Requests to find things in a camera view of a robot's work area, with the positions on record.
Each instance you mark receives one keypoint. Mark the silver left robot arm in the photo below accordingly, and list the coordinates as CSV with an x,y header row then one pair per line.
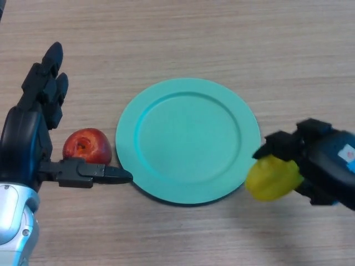
x,y
14,227

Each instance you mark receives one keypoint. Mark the red apple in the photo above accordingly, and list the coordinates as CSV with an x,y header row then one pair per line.
x,y
88,142

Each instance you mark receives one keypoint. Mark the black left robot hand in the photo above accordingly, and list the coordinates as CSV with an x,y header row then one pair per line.
x,y
22,144

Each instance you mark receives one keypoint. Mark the dark blurred object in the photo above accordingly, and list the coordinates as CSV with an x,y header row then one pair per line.
x,y
2,8

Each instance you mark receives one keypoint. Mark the green round plate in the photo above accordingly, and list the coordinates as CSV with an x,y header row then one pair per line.
x,y
188,141

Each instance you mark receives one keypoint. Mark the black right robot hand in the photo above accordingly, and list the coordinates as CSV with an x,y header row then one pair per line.
x,y
324,160

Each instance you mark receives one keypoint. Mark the yellow starfruit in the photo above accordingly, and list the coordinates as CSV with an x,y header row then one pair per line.
x,y
271,180

